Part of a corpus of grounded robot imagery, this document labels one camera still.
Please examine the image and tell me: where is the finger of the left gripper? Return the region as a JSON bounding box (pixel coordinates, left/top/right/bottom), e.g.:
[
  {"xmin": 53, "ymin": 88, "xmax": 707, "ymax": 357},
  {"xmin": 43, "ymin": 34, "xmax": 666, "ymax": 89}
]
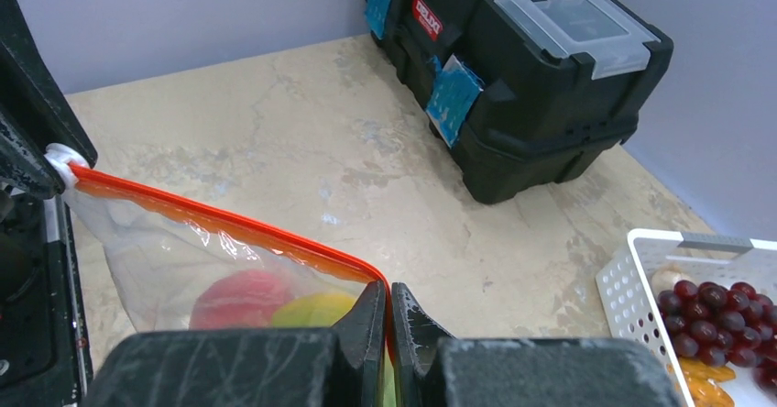
[{"xmin": 1, "ymin": 0, "xmax": 97, "ymax": 165}]

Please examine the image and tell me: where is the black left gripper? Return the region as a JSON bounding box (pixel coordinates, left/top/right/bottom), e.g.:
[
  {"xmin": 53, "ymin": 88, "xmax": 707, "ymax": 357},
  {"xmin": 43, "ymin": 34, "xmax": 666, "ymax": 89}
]
[{"xmin": 1, "ymin": 109, "xmax": 93, "ymax": 406}]

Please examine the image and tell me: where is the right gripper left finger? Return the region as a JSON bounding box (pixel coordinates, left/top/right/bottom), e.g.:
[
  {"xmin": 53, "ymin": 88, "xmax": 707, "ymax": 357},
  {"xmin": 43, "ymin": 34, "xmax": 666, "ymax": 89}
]
[{"xmin": 82, "ymin": 281, "xmax": 387, "ymax": 406}]

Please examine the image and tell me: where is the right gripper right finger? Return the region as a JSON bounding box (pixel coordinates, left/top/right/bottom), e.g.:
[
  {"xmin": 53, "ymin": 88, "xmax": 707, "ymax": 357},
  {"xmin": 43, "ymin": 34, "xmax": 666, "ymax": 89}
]
[{"xmin": 391, "ymin": 282, "xmax": 682, "ymax": 406}]

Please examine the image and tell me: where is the yellow lemon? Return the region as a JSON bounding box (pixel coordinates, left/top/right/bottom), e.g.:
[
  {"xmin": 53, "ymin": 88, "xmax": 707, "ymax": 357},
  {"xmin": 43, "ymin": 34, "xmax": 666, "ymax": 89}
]
[{"xmin": 269, "ymin": 291, "xmax": 356, "ymax": 328}]

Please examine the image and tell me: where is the pink peach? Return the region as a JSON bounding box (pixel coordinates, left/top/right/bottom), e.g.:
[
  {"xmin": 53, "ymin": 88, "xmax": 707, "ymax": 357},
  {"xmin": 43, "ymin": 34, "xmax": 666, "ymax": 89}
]
[{"xmin": 189, "ymin": 269, "xmax": 293, "ymax": 330}]

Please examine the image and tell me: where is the clear zip top bag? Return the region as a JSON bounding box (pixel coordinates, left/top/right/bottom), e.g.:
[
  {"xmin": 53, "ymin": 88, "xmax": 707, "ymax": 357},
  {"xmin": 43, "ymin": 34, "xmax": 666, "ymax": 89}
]
[{"xmin": 46, "ymin": 144, "xmax": 396, "ymax": 406}]

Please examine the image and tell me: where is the white plastic basket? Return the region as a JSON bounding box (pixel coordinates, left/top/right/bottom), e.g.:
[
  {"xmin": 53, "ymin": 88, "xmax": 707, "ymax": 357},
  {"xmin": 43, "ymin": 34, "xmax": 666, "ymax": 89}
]
[{"xmin": 596, "ymin": 229, "xmax": 776, "ymax": 406}]

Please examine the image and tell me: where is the orange fruit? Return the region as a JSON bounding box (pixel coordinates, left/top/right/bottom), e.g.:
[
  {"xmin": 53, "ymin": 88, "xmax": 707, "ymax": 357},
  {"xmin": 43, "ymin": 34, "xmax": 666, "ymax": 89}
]
[{"xmin": 678, "ymin": 357, "xmax": 736, "ymax": 407}]

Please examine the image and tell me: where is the red grape bunch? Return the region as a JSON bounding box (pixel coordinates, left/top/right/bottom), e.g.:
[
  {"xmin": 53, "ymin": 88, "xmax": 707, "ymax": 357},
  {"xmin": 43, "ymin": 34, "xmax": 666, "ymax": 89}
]
[{"xmin": 656, "ymin": 280, "xmax": 776, "ymax": 398}]

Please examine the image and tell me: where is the black plastic toolbox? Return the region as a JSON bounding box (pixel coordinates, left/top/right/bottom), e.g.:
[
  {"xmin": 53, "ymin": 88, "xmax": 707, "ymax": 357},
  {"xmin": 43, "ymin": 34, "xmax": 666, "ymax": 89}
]
[{"xmin": 365, "ymin": 0, "xmax": 673, "ymax": 204}]

